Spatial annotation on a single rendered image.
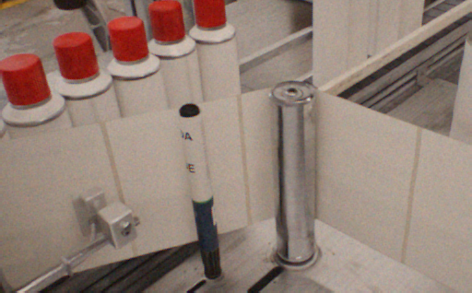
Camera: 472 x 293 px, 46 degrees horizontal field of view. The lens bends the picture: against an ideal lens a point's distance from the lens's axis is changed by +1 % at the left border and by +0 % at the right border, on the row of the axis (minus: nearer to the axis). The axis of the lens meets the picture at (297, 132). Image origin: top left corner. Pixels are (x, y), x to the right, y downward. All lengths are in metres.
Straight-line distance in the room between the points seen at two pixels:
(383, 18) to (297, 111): 0.47
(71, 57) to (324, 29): 0.37
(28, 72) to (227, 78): 0.22
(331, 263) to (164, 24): 0.29
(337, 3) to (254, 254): 0.36
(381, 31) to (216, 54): 0.36
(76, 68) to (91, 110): 0.04
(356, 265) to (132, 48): 0.30
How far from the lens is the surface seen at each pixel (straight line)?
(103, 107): 0.54
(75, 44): 0.52
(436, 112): 0.79
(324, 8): 0.76
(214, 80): 0.62
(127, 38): 0.54
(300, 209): 0.49
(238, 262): 0.56
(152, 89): 0.56
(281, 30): 1.14
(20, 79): 0.50
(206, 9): 0.60
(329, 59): 0.79
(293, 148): 0.45
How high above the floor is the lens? 1.29
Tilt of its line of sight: 34 degrees down
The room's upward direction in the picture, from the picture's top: 1 degrees counter-clockwise
